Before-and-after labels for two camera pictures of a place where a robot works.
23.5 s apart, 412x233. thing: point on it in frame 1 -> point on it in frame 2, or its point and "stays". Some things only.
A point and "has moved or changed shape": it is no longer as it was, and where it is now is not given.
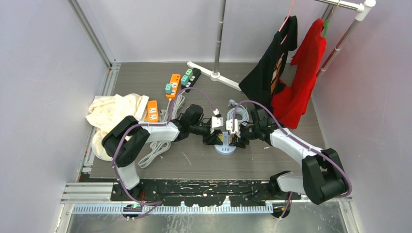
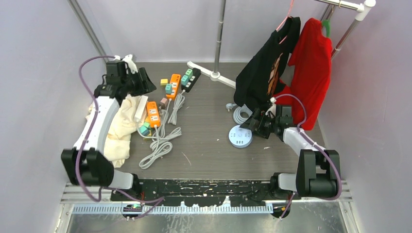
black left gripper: x=212 y=139 -> x=145 y=85
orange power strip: x=152 y=111 stays
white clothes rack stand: x=215 y=75 stays
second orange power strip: x=175 y=80 stays
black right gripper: x=240 y=142 -> x=249 y=123
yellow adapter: x=220 y=136 -> x=163 y=81
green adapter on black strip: x=189 y=73 stays
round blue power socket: x=225 y=149 has moved or changed shape
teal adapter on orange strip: x=168 y=88 stays
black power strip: x=196 y=73 stays
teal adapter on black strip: x=184 y=80 stays
